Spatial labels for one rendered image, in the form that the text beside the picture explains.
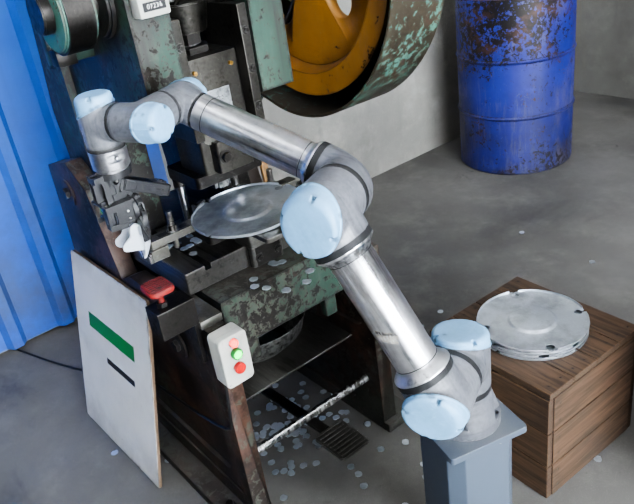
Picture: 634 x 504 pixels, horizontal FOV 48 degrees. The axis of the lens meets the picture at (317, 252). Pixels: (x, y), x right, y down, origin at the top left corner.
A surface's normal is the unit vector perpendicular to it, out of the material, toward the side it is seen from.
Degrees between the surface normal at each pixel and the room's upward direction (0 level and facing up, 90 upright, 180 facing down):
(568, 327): 0
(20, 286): 90
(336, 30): 90
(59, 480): 0
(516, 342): 0
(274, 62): 90
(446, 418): 97
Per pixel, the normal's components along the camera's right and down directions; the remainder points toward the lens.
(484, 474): 0.40, 0.39
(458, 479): -0.36, 0.49
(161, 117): 0.89, 0.10
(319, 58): -0.76, 0.39
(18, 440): -0.14, -0.87
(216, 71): 0.63, 0.29
